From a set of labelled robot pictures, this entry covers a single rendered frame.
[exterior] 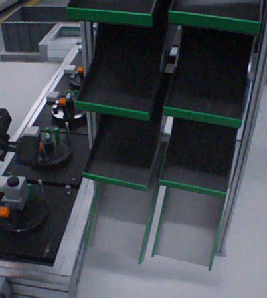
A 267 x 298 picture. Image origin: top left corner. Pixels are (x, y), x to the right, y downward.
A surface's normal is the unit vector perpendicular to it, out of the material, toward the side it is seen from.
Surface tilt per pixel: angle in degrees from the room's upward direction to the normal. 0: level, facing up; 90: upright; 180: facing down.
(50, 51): 90
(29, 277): 0
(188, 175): 25
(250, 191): 0
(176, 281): 0
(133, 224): 45
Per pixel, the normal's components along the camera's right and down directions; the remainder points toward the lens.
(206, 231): -0.21, -0.14
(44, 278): 0.00, -0.79
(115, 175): -0.12, -0.47
